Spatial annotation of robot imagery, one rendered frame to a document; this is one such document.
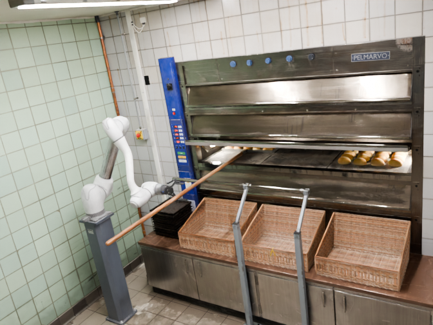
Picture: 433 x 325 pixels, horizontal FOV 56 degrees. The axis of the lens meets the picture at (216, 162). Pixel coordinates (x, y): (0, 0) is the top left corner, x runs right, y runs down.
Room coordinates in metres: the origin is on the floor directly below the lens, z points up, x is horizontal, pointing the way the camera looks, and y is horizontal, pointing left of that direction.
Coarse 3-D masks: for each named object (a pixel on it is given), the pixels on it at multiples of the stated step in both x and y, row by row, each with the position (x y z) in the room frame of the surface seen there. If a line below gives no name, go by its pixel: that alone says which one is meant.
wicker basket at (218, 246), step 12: (204, 204) 3.50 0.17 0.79; (216, 204) 3.43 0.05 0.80; (228, 204) 3.36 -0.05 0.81; (252, 204) 3.24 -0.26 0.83; (192, 216) 3.31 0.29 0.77; (204, 216) 3.47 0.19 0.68; (216, 216) 3.40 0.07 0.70; (228, 216) 3.34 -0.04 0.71; (252, 216) 3.13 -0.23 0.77; (180, 228) 3.16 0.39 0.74; (192, 228) 3.29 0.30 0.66; (204, 228) 3.40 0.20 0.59; (216, 228) 3.37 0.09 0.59; (228, 228) 3.32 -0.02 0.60; (240, 228) 2.95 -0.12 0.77; (180, 240) 3.13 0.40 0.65; (192, 240) 3.05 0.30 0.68; (204, 240) 2.98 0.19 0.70; (216, 240) 2.92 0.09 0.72; (228, 240) 2.86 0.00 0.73; (216, 252) 2.93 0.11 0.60; (228, 252) 2.87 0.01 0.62
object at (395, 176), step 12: (228, 168) 3.39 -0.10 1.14; (240, 168) 3.32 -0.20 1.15; (252, 168) 3.25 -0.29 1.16; (264, 168) 3.18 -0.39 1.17; (276, 168) 3.12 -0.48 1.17; (288, 168) 3.06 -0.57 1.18; (300, 168) 3.02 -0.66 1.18; (312, 168) 2.98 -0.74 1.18; (324, 168) 2.94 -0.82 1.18; (396, 180) 2.60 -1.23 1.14; (408, 180) 2.56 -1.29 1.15
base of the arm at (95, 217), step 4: (100, 212) 3.05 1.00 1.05; (104, 212) 3.09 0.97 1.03; (108, 212) 3.10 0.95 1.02; (84, 216) 3.09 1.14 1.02; (88, 216) 3.03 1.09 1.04; (92, 216) 3.02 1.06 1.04; (96, 216) 3.03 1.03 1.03; (100, 216) 3.04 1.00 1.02; (104, 216) 3.07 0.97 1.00; (84, 220) 2.99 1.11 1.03; (88, 220) 3.01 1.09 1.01; (92, 220) 3.00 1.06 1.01; (96, 220) 2.99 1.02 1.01
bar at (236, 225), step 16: (304, 192) 2.59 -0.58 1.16; (240, 208) 2.77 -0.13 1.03; (304, 208) 2.53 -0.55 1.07; (240, 240) 2.69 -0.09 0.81; (240, 256) 2.67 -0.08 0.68; (240, 272) 2.68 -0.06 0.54; (304, 272) 2.43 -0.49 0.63; (304, 288) 2.41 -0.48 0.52; (304, 304) 2.40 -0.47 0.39; (304, 320) 2.41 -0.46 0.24
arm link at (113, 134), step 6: (108, 120) 3.07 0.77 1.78; (114, 120) 3.12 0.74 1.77; (102, 126) 3.07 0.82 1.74; (108, 126) 3.04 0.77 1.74; (114, 126) 3.05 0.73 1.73; (120, 126) 3.11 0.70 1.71; (108, 132) 3.04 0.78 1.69; (114, 132) 3.03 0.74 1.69; (120, 132) 3.06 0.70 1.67; (114, 138) 3.03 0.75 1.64
